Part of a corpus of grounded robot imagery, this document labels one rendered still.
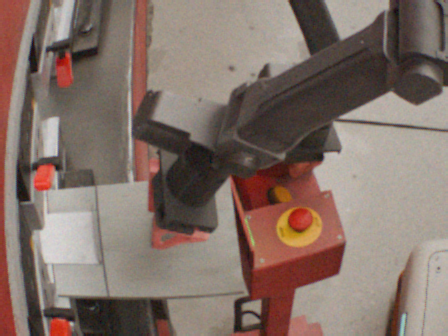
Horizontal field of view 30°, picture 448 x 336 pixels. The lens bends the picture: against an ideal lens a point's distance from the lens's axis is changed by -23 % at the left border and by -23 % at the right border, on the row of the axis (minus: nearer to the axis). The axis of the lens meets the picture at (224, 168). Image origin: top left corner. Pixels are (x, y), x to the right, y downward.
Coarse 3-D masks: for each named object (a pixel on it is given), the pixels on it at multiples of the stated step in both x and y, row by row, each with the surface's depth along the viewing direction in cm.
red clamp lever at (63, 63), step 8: (64, 40) 114; (48, 48) 114; (56, 48) 114; (64, 48) 114; (64, 56) 116; (56, 64) 117; (64, 64) 117; (64, 72) 119; (64, 80) 120; (72, 80) 122
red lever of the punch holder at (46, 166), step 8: (40, 160) 101; (48, 160) 101; (56, 160) 101; (32, 168) 101; (40, 168) 97; (48, 168) 96; (56, 168) 101; (40, 176) 94; (48, 176) 94; (40, 184) 93; (48, 184) 94
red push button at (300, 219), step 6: (294, 210) 151; (300, 210) 151; (306, 210) 151; (288, 216) 151; (294, 216) 150; (300, 216) 150; (306, 216) 150; (312, 216) 150; (288, 222) 150; (294, 222) 149; (300, 222) 149; (306, 222) 149; (312, 222) 150; (294, 228) 149; (300, 228) 149; (306, 228) 149
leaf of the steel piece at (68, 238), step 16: (48, 224) 127; (64, 224) 127; (80, 224) 127; (48, 240) 125; (64, 240) 126; (80, 240) 126; (96, 240) 124; (48, 256) 124; (64, 256) 124; (80, 256) 124; (96, 256) 123
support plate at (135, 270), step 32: (64, 192) 130; (128, 192) 130; (224, 192) 130; (96, 224) 127; (128, 224) 127; (224, 224) 127; (128, 256) 125; (160, 256) 125; (192, 256) 125; (224, 256) 124; (64, 288) 121; (96, 288) 121; (128, 288) 122; (160, 288) 122; (192, 288) 122; (224, 288) 122
